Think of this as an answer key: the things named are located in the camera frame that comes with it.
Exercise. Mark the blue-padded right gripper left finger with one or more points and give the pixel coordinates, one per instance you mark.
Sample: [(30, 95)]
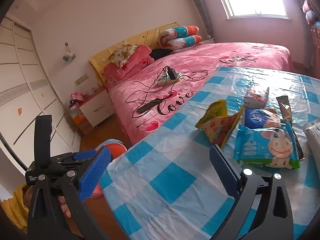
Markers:
[(73, 176)]

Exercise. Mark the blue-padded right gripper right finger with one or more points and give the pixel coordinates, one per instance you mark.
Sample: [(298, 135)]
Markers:
[(262, 207)]

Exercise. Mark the blue cow wet-wipes pack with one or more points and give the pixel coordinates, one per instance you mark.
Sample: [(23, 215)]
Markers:
[(273, 147)]

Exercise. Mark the blue tissue pack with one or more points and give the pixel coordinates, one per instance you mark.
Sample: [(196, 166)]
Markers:
[(261, 118)]

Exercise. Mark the yellow red snack wrapper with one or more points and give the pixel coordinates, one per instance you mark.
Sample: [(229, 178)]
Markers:
[(217, 124)]

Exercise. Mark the small red white packet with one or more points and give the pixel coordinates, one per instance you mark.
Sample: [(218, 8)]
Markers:
[(256, 97)]

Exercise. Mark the person's left hand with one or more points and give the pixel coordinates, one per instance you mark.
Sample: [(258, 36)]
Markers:
[(28, 193)]

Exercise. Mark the orange pink plastic stool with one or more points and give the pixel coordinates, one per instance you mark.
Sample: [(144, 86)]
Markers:
[(116, 148)]

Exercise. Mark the orange box beside nightstand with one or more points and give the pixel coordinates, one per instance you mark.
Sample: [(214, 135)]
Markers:
[(80, 120)]

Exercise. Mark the white red nightstand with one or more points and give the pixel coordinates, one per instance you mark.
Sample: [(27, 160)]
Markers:
[(97, 107)]

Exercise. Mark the blue white checkered tablecloth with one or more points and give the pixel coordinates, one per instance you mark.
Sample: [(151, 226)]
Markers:
[(165, 187)]

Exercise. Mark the pink item on nightstand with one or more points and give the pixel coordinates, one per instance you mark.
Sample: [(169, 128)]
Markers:
[(77, 96)]

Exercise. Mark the pink love bedspread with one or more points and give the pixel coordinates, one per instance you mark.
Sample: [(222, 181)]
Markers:
[(195, 65)]

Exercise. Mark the black phone on bed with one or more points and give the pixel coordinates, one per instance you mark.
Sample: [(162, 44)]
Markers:
[(146, 107)]

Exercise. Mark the folded pink blanket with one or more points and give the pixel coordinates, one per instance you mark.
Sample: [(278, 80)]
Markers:
[(139, 60)]

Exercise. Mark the white power strip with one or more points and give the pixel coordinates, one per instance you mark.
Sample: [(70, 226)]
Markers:
[(166, 80)]

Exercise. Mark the floral pillow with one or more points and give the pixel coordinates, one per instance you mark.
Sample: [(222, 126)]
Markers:
[(120, 56)]

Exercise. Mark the black charger adapter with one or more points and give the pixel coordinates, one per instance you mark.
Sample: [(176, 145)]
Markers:
[(172, 73)]

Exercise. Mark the black garment on bed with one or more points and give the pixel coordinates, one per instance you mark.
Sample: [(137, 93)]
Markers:
[(159, 53)]

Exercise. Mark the lower teal orange bolster pillow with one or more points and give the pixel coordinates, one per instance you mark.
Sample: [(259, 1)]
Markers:
[(184, 42)]

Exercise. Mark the teal orange bolster pillow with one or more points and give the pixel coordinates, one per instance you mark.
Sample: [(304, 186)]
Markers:
[(176, 32), (184, 42)]

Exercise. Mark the upper teal orange bolster pillow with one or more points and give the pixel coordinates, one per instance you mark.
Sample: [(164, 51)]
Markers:
[(176, 32)]

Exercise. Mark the wooden dresser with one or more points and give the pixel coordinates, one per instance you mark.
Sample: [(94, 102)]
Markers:
[(315, 50)]

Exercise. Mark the folded clothes on dresser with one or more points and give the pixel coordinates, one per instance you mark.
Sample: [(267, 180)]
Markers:
[(310, 15)]

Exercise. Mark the grey curtain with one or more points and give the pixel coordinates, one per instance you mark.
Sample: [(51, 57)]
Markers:
[(202, 9)]

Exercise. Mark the wall socket plate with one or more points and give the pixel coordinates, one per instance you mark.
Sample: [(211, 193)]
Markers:
[(81, 79)]

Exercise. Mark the wall hanging ornament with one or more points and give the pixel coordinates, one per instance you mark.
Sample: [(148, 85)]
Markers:
[(68, 55)]

